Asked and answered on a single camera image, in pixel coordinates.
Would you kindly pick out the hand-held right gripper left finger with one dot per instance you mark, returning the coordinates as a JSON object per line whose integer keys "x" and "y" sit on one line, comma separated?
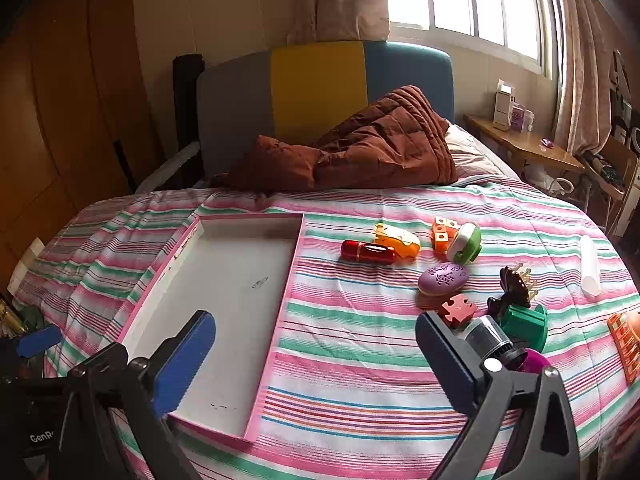
{"x": 185, "y": 360}

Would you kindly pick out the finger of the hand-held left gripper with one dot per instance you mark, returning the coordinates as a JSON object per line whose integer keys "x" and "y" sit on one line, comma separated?
{"x": 39, "y": 341}

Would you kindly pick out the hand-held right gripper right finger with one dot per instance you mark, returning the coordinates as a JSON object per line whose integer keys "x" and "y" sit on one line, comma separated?
{"x": 450, "y": 360}

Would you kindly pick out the grey black cylinder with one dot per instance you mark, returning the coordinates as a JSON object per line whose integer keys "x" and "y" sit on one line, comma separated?
{"x": 490, "y": 335}

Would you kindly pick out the red puzzle piece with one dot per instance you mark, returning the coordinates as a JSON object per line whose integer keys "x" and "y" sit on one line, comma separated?
{"x": 456, "y": 307}

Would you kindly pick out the magenta plastic figure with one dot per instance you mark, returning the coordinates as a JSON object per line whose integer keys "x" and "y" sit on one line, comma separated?
{"x": 532, "y": 360}

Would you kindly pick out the purple oval case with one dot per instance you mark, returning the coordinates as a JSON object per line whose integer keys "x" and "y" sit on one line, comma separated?
{"x": 442, "y": 277}

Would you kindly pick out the pink white shallow box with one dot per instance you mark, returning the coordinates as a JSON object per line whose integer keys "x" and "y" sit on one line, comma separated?
{"x": 225, "y": 280}

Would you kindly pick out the dark brown turkey figurine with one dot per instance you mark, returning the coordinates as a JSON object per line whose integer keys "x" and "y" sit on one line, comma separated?
{"x": 512, "y": 287}

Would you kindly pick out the green white toy camera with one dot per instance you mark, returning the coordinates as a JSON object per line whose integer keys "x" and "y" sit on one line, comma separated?
{"x": 465, "y": 245}

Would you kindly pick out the orange building block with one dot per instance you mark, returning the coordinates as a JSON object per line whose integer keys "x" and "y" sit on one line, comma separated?
{"x": 442, "y": 235}

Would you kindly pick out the orange yellow toy car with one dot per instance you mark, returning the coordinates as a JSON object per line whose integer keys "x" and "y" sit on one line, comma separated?
{"x": 400, "y": 240}

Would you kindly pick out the red capsule toy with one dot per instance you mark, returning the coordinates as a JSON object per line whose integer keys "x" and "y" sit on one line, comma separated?
{"x": 367, "y": 252}

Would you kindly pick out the gold bottle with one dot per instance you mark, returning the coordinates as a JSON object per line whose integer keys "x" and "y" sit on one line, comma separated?
{"x": 10, "y": 317}

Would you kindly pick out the white bundle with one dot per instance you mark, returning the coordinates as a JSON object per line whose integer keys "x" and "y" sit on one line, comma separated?
{"x": 27, "y": 265}

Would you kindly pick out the striped bedsheet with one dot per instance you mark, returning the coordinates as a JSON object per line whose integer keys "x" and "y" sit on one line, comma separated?
{"x": 350, "y": 335}

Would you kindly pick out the white translucent case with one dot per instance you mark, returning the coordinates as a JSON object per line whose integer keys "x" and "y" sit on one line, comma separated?
{"x": 589, "y": 265}

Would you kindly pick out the orange plastic rack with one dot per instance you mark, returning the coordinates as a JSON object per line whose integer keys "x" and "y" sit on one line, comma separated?
{"x": 625, "y": 347}

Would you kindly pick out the white cloth strip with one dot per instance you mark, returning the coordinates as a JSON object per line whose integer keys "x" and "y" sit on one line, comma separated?
{"x": 170, "y": 170}

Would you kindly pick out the pale pink pillow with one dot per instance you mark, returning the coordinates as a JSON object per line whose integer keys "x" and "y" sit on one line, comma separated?
{"x": 467, "y": 157}

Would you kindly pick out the white bag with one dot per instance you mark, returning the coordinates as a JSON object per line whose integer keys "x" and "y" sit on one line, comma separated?
{"x": 560, "y": 186}

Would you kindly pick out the brown quilt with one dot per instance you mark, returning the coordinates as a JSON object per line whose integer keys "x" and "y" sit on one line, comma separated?
{"x": 375, "y": 145}

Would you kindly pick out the wooden side table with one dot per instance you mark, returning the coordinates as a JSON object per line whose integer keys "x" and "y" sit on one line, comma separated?
{"x": 525, "y": 145}

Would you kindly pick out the wooden wardrobe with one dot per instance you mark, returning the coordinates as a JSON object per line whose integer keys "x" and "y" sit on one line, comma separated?
{"x": 60, "y": 110}

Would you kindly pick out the small purple object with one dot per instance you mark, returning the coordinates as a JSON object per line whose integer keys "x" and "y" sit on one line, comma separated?
{"x": 547, "y": 143}

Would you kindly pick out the dark green bundle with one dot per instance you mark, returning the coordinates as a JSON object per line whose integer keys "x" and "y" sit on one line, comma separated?
{"x": 607, "y": 172}

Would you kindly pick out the purple box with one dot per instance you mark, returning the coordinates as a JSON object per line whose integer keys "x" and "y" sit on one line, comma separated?
{"x": 517, "y": 117}

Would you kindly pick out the white carton box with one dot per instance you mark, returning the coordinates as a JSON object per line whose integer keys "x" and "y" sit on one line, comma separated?
{"x": 502, "y": 107}

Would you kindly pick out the wooden chair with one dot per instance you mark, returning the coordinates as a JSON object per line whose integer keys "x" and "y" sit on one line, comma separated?
{"x": 617, "y": 155}

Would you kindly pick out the grey yellow blue headboard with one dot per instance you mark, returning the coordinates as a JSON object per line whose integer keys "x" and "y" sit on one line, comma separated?
{"x": 320, "y": 85}

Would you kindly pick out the long beige curtain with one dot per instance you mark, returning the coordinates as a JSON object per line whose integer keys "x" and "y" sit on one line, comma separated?
{"x": 580, "y": 60}

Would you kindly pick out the window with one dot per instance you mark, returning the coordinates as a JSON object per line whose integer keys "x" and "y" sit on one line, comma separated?
{"x": 475, "y": 0}

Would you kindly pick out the short beige curtain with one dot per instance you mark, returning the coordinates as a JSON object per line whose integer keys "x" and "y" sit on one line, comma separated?
{"x": 340, "y": 0}

